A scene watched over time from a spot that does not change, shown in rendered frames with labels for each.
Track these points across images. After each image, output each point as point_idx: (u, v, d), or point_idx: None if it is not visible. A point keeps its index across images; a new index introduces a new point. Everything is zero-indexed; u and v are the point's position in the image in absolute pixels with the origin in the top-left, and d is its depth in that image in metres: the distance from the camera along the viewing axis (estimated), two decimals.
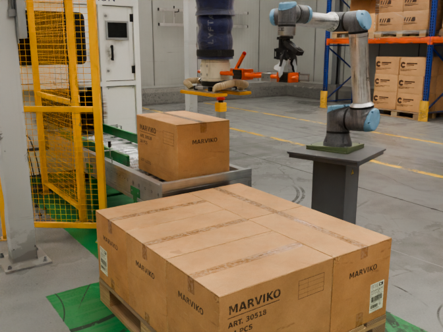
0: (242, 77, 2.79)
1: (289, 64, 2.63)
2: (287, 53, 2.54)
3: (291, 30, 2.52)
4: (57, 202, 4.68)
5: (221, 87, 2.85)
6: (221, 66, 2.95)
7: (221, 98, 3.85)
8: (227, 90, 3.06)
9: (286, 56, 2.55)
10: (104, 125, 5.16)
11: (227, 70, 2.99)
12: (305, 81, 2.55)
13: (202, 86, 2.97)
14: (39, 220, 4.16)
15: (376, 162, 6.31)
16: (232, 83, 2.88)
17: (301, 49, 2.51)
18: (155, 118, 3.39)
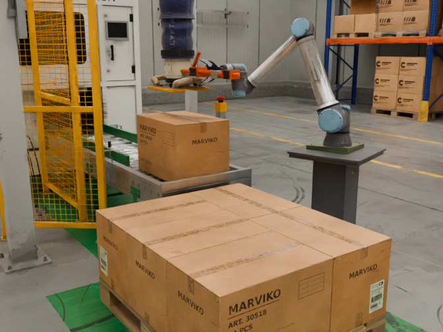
0: (196, 74, 3.14)
1: (205, 78, 3.25)
2: (215, 67, 3.23)
3: (231, 69, 3.29)
4: (57, 202, 4.68)
5: (178, 83, 3.20)
6: (182, 64, 3.30)
7: (221, 98, 3.85)
8: (188, 86, 3.41)
9: (213, 67, 3.22)
10: (104, 125, 5.16)
11: (188, 68, 3.34)
12: (244, 78, 2.88)
13: None
14: (39, 220, 4.16)
15: (376, 162, 6.31)
16: (190, 80, 3.23)
17: None
18: (155, 118, 3.39)
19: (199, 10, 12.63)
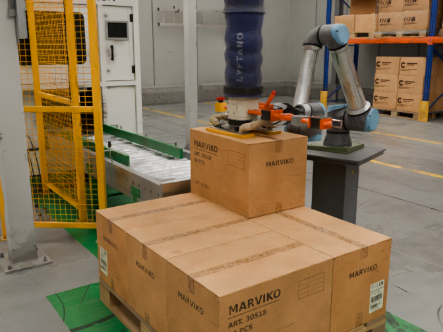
0: (271, 118, 2.60)
1: (277, 120, 2.71)
2: (291, 109, 2.69)
3: (308, 110, 2.74)
4: (57, 202, 4.68)
5: (248, 128, 2.66)
6: (249, 104, 2.76)
7: (221, 98, 3.85)
8: (255, 128, 2.87)
9: (289, 109, 2.68)
10: (104, 125, 5.16)
11: (256, 107, 2.80)
12: (337, 128, 2.33)
13: (228, 125, 2.79)
14: (39, 220, 4.16)
15: (376, 162, 6.31)
16: (260, 124, 2.69)
17: None
18: (217, 134, 2.81)
19: (199, 10, 12.63)
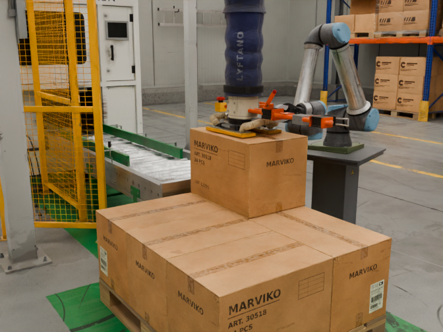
0: (271, 117, 2.60)
1: None
2: (293, 108, 2.69)
3: (309, 109, 2.74)
4: (57, 202, 4.68)
5: (248, 128, 2.66)
6: (250, 103, 2.76)
7: (221, 98, 3.85)
8: (255, 128, 2.87)
9: (291, 107, 2.68)
10: (104, 125, 5.16)
11: (256, 107, 2.80)
12: (344, 126, 2.36)
13: (229, 124, 2.79)
14: (39, 220, 4.16)
15: (376, 162, 6.31)
16: (261, 124, 2.69)
17: (304, 114, 2.65)
18: (217, 134, 2.81)
19: (199, 10, 12.63)
